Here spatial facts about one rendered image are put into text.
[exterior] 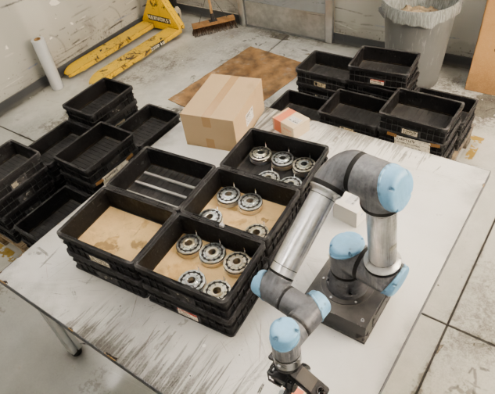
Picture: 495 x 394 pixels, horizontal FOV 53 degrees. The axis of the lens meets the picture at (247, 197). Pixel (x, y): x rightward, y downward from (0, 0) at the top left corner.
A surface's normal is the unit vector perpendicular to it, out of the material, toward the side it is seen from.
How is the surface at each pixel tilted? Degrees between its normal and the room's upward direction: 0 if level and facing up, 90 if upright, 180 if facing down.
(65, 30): 90
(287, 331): 0
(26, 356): 0
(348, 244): 9
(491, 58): 75
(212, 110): 0
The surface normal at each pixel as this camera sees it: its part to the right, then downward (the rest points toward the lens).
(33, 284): -0.11, -0.72
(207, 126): -0.37, 0.67
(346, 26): -0.57, 0.62
